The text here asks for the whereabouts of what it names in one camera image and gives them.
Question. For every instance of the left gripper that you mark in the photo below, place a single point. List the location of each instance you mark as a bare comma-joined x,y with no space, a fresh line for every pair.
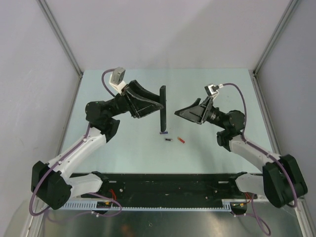
138,107

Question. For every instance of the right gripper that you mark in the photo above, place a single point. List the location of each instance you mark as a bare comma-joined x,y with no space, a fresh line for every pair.
194,112

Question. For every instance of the black remote control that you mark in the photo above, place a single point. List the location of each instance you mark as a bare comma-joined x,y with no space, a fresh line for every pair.
162,99

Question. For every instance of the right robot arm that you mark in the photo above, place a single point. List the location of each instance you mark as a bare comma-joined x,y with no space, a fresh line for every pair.
281,180

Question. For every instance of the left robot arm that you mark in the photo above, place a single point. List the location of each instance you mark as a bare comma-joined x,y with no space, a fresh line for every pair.
52,182

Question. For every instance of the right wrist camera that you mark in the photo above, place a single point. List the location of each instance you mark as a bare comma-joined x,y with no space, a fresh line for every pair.
212,90

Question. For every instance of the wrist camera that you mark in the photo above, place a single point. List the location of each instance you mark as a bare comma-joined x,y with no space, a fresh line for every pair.
212,90
116,79

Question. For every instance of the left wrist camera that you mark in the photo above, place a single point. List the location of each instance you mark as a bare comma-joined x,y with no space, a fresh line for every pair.
116,79

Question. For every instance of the right aluminium frame post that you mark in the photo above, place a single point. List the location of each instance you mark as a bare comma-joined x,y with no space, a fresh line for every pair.
279,29

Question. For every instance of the aluminium frame post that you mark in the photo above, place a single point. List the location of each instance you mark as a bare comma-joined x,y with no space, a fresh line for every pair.
43,5
279,29

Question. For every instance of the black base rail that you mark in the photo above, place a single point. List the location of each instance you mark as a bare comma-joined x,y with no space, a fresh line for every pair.
174,191

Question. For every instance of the left aluminium frame post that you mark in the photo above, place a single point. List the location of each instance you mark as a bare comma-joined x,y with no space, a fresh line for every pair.
43,5

